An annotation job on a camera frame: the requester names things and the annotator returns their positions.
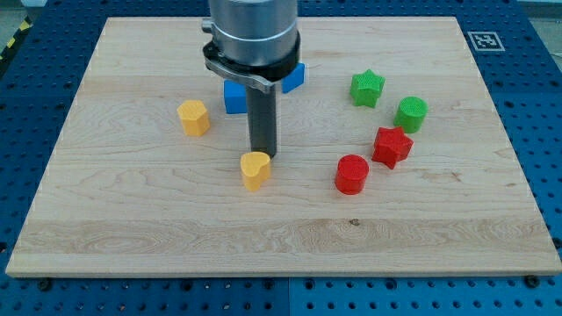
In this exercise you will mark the red star block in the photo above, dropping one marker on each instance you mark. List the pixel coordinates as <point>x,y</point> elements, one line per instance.
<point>391,145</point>

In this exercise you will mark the wooden board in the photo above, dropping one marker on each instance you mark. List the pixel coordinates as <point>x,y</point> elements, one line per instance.
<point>127,193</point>

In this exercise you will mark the blue block left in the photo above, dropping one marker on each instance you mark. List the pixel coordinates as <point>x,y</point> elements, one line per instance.
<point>234,97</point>

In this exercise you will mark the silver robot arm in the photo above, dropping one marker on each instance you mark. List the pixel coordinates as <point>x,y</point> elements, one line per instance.
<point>255,43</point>

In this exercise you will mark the blue block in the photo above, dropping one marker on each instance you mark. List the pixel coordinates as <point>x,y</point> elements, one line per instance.
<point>295,79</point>
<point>234,97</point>

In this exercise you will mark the black board corner screw right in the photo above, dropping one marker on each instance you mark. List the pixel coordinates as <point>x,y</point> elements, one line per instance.
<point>531,281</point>

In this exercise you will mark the blue block right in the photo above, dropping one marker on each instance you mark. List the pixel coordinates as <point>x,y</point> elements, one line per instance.
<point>295,79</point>

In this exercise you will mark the black board corner screw left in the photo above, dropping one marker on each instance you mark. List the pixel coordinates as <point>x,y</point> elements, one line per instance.
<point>44,284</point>

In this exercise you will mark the white fiducial marker tag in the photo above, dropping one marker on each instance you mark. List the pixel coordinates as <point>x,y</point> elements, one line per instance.
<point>486,41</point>

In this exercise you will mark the green cylinder block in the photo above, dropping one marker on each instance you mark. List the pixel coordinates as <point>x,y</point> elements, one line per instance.
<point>410,114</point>

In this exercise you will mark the black clamp ring mount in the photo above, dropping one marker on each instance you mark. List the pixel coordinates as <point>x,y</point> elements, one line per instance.
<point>257,77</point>

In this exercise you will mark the black board corner screw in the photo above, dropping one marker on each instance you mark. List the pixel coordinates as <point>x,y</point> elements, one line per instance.
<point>44,284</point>
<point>531,281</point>

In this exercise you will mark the green star block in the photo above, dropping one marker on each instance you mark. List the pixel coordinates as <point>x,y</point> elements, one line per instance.
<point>366,88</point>

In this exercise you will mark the yellow hexagon block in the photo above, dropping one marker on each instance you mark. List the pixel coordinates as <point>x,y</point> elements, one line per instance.
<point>194,117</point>

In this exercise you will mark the red cylinder block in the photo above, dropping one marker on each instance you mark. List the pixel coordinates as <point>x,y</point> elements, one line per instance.
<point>351,173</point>

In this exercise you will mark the yellow heart block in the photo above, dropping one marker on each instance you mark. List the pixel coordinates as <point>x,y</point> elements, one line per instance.
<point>255,169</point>

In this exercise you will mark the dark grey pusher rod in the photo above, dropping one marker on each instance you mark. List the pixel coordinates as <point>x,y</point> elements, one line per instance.
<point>262,120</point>

